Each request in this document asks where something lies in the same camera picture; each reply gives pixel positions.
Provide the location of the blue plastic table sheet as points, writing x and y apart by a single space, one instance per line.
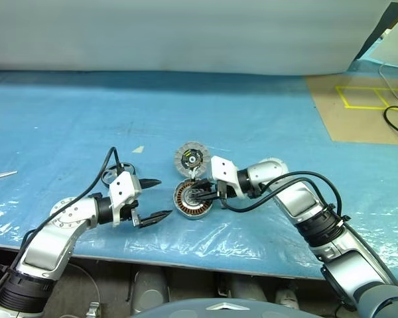
252 116

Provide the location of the grey rounded cylinder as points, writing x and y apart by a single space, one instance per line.
245 288
151 288

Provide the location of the white backdrop board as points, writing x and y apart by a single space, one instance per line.
185 33

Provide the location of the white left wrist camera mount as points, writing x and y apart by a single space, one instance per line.
122 189

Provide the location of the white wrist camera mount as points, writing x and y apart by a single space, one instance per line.
122 189
224 169

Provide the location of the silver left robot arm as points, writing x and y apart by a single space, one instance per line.
46 245

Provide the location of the yellow tape marking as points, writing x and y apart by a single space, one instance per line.
361 87

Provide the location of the small pale rounded part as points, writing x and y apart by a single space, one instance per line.
287 298

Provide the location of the grey motor housing copper windings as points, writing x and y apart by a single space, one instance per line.
185 207

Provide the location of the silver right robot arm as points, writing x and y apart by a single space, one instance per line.
298 198

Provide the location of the silver metal clamp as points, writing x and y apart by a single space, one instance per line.
93 310

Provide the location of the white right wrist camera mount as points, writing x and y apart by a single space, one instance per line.
224 169

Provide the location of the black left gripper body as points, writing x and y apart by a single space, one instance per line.
127 212

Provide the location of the grey robot torso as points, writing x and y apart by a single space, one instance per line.
185 311

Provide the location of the brown cardboard sheet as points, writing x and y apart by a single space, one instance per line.
351 126

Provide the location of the silver metal tool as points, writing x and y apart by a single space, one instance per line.
3 175

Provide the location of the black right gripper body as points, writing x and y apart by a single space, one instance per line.
225 190

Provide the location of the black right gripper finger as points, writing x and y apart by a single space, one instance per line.
205 197
204 184

